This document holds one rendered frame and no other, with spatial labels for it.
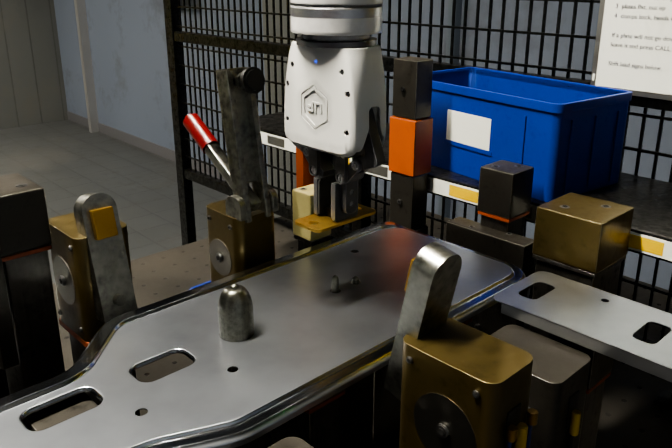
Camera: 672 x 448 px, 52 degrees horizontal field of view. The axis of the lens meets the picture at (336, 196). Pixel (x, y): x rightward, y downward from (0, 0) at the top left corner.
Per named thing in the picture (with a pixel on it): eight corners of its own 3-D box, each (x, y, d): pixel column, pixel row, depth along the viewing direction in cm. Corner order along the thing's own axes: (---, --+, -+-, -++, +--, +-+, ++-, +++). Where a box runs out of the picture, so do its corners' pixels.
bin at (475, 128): (549, 204, 88) (559, 105, 84) (396, 154, 112) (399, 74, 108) (623, 182, 97) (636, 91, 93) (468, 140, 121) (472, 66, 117)
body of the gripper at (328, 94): (269, 27, 64) (273, 143, 68) (346, 34, 57) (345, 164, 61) (328, 22, 69) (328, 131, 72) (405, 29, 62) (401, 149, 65)
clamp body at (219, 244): (247, 478, 88) (234, 221, 77) (204, 442, 95) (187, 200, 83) (286, 454, 92) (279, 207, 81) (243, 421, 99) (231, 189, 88)
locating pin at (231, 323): (233, 361, 62) (229, 295, 59) (213, 347, 64) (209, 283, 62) (261, 348, 64) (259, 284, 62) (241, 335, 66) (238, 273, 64)
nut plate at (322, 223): (317, 233, 65) (317, 222, 64) (292, 223, 67) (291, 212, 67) (378, 212, 70) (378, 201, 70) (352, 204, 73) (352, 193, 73)
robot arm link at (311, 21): (268, 4, 63) (269, 37, 64) (334, 8, 57) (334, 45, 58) (334, 1, 68) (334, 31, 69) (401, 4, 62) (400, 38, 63)
